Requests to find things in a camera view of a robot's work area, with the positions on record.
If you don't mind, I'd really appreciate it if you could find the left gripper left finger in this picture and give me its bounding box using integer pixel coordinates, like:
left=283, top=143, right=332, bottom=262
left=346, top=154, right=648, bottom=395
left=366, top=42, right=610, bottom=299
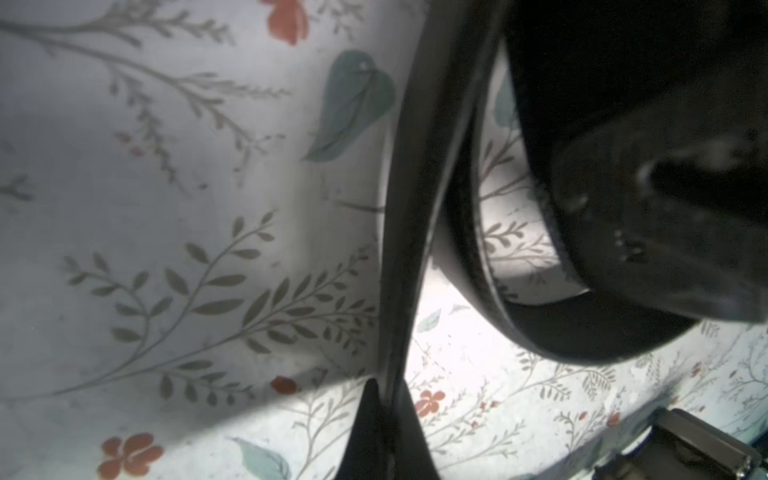
left=334, top=379, right=387, bottom=480

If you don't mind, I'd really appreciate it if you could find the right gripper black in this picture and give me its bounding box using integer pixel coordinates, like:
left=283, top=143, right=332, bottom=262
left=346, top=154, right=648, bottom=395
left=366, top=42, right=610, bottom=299
left=508, top=1, right=767, bottom=322

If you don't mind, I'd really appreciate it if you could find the black belt with end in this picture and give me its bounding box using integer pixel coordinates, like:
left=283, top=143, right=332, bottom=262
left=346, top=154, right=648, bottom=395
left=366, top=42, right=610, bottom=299
left=374, top=0, right=703, bottom=480

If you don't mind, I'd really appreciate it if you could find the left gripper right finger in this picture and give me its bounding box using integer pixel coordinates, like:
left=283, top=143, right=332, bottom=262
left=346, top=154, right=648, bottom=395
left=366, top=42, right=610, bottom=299
left=392, top=380, right=439, bottom=480

